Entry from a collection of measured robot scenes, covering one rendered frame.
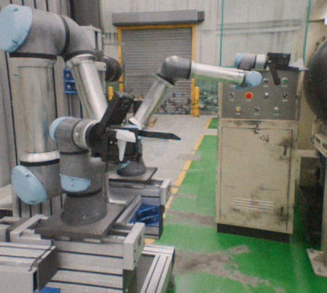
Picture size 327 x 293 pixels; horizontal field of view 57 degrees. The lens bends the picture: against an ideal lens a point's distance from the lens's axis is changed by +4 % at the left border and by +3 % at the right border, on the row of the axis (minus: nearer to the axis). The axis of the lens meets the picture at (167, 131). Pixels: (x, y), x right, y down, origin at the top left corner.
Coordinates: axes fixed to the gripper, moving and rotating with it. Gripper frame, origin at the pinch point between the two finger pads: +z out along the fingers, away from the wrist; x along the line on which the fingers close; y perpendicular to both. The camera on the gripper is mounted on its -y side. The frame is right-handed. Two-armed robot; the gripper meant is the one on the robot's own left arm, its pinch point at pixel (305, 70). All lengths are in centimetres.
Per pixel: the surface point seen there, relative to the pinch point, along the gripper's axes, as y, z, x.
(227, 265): -126, -21, 11
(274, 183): -78, 3, 49
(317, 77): -3.2, 4.1, -9.6
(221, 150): -62, -37, 51
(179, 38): 110, -291, 874
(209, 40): 111, -184, 877
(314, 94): -11.4, 5.1, -8.6
